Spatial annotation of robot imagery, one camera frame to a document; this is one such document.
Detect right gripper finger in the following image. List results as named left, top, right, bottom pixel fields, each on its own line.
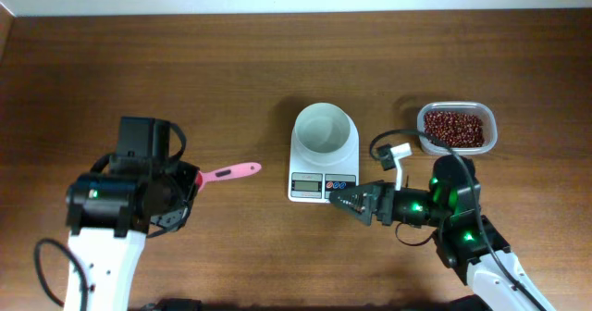
left=336, top=201, right=376, bottom=226
left=329, top=182, right=384, bottom=205

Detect pink measuring scoop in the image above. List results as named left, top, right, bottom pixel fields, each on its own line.
left=195, top=162, right=262, bottom=191

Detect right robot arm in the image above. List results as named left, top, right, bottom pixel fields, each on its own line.
left=329, top=155, right=553, bottom=310

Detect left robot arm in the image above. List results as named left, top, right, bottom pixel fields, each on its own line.
left=65, top=117, right=199, bottom=310

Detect white digital kitchen scale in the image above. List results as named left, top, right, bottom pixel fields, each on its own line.
left=287, top=114, right=360, bottom=204

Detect white round bowl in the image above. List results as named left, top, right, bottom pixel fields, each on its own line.
left=294, top=103, right=352, bottom=154

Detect red beans in container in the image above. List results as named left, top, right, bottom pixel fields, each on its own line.
left=423, top=111, right=485, bottom=148

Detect clear plastic bean container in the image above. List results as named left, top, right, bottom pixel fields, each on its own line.
left=416, top=101, right=498, bottom=156

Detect right black cable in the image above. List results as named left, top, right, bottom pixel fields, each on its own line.
left=368, top=129, right=549, bottom=311

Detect black cable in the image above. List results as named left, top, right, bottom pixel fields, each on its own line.
left=368, top=129, right=549, bottom=311
left=33, top=238, right=90, bottom=311

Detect left black cable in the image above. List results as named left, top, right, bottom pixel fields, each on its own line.
left=33, top=238, right=90, bottom=311

